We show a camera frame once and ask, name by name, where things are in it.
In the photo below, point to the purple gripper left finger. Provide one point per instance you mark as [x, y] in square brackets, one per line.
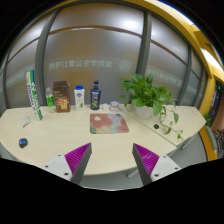
[72, 165]

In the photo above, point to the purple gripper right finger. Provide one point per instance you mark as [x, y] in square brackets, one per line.
[151, 166]

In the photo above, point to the floral mouse pad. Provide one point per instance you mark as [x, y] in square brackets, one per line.
[107, 124]

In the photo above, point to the black computer mouse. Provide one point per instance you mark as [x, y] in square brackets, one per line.
[23, 142]

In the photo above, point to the black round desk grommet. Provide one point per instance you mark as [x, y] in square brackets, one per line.
[156, 126]

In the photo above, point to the potted green pothos plant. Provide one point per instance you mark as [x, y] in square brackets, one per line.
[142, 93]

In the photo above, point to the crumpled white tissue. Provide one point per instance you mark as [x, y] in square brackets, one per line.
[105, 107]

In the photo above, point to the small pink lidded jar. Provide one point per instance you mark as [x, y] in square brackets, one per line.
[114, 106]

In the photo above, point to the clear plastic water bottle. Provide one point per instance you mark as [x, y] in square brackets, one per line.
[50, 100]

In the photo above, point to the small white packet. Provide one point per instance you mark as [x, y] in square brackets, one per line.
[25, 121]

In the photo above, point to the white lotion bottle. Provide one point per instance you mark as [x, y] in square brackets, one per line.
[79, 94]

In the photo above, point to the dark blue shampoo bottle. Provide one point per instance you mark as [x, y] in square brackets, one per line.
[95, 96]

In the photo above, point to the brown carton box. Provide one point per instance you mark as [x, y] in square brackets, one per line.
[61, 93]

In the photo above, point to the green white shuttlecock tube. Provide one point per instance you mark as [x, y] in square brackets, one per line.
[31, 88]

